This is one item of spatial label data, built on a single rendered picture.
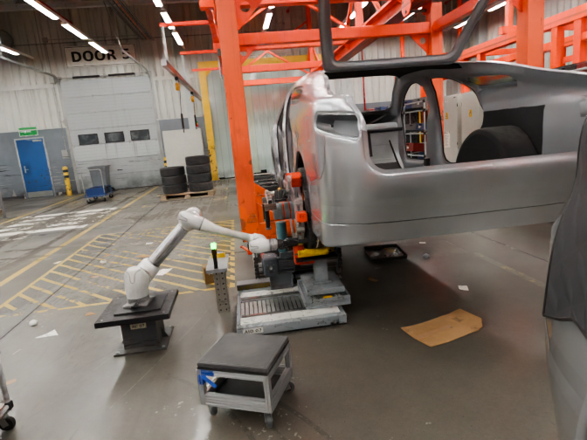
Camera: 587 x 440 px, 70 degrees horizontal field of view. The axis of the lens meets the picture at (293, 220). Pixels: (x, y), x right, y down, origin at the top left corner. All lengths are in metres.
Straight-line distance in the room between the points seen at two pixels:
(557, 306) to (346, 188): 1.70
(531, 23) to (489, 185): 2.35
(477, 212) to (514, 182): 0.26
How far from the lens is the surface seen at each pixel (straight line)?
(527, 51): 4.61
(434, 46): 6.34
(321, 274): 3.49
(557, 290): 0.80
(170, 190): 11.72
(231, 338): 2.50
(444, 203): 2.51
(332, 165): 2.38
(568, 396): 0.86
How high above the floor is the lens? 1.44
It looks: 12 degrees down
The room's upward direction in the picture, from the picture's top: 5 degrees counter-clockwise
